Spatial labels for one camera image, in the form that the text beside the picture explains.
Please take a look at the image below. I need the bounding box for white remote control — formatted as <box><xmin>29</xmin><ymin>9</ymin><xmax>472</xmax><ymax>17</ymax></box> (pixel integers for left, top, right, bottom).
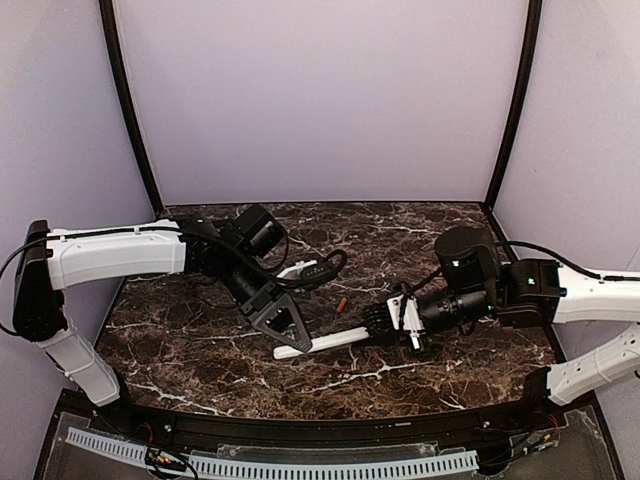
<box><xmin>273</xmin><ymin>327</ymin><xmax>370</xmax><ymax>360</ymax></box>

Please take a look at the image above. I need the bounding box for orange battery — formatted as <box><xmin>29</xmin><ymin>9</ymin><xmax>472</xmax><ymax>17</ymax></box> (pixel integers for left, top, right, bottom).
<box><xmin>337</xmin><ymin>297</ymin><xmax>348</xmax><ymax>313</ymax></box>

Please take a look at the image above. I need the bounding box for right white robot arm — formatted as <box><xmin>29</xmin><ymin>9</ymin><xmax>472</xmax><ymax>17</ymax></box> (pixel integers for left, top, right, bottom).
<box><xmin>362</xmin><ymin>226</ymin><xmax>639</xmax><ymax>406</ymax></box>

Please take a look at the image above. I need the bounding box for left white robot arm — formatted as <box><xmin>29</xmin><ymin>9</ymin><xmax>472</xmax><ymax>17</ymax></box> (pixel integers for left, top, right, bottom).
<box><xmin>3</xmin><ymin>205</ymin><xmax>312</xmax><ymax>409</ymax></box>

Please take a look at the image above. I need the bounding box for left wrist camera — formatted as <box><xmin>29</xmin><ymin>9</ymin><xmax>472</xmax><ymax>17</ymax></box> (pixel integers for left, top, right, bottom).
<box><xmin>277</xmin><ymin>249</ymin><xmax>348</xmax><ymax>287</ymax></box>

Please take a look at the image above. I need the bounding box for white slotted cable duct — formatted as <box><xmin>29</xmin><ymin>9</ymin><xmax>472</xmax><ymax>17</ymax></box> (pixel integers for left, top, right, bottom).
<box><xmin>65</xmin><ymin>427</ymin><xmax>479</xmax><ymax>479</ymax></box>

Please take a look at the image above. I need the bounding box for black front rail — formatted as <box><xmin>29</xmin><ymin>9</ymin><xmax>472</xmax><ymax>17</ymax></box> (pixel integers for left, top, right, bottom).
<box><xmin>117</xmin><ymin>404</ymin><xmax>529</xmax><ymax>447</ymax></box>

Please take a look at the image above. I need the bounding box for left black frame post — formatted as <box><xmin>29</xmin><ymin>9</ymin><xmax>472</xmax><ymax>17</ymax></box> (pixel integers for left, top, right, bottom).
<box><xmin>98</xmin><ymin>0</ymin><xmax>164</xmax><ymax>216</ymax></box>

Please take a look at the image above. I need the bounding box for black frame post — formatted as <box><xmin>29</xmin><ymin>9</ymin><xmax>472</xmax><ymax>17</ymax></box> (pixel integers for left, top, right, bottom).
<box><xmin>484</xmin><ymin>0</ymin><xmax>543</xmax><ymax>211</ymax></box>
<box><xmin>98</xmin><ymin>0</ymin><xmax>164</xmax><ymax>216</ymax></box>

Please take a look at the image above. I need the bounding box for right black frame post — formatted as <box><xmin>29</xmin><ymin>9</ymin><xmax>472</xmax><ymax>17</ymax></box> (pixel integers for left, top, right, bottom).
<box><xmin>484</xmin><ymin>0</ymin><xmax>543</xmax><ymax>211</ymax></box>

